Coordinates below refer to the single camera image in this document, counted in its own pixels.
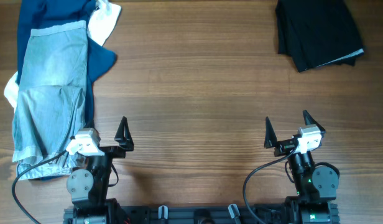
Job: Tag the light blue denim shorts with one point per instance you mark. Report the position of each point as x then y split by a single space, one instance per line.
51 101

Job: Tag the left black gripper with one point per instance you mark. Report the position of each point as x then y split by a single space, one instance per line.
127 142

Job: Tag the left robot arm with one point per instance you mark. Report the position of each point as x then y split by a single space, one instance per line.
88 187

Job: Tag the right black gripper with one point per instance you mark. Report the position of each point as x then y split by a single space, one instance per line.
288 147

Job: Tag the white garment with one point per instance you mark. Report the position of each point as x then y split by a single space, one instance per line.
102 23

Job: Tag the dark blue shirt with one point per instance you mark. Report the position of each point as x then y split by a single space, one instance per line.
45 14

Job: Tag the folded black garment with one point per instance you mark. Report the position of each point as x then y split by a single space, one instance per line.
315 33

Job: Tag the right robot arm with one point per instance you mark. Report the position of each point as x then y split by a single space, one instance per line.
316 183

